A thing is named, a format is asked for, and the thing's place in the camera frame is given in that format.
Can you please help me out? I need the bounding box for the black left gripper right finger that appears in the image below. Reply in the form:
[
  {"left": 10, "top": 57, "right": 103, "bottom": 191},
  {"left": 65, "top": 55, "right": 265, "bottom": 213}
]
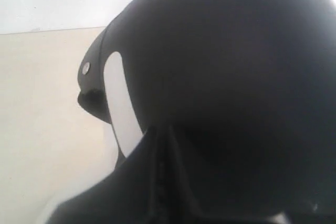
[{"left": 165, "top": 126, "right": 335, "bottom": 223}]

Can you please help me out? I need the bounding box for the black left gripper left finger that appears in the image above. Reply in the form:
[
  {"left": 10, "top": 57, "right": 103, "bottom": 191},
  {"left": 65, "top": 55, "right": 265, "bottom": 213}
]
[{"left": 47, "top": 129, "right": 158, "bottom": 223}]

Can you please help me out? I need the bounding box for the black helmet with visor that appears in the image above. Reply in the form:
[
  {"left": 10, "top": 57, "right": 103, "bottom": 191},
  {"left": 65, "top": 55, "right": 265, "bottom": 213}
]
[{"left": 77, "top": 0, "right": 336, "bottom": 224}]

